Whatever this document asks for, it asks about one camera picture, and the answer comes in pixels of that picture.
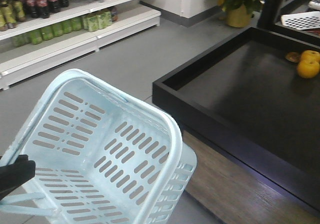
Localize white perforated tray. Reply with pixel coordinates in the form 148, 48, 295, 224
280, 11, 320, 30

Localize black wooden produce display stand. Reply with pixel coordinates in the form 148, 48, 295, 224
152, 27, 320, 216

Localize dark cola bottles row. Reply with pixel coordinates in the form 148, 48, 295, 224
23, 0, 70, 18

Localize olive bottles left shelf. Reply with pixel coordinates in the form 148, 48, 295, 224
0, 0, 26, 31

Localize white supermarket shelving unit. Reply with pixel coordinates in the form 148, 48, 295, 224
0, 0, 161, 90

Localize light blue plastic basket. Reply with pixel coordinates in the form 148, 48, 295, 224
0, 69, 197, 224

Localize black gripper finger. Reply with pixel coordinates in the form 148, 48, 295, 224
0, 155, 36, 200

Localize front yellow asian pear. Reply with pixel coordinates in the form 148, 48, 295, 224
296, 60, 320, 79

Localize green juice bottles lower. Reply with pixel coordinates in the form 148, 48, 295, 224
10, 6, 118, 47

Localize potted green plant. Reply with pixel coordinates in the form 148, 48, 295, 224
217, 0, 265, 28

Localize rear yellow asian pear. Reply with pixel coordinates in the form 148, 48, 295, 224
300, 50, 320, 62

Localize yellow asian pear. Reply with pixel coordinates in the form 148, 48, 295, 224
296, 60, 320, 79
300, 50, 320, 62

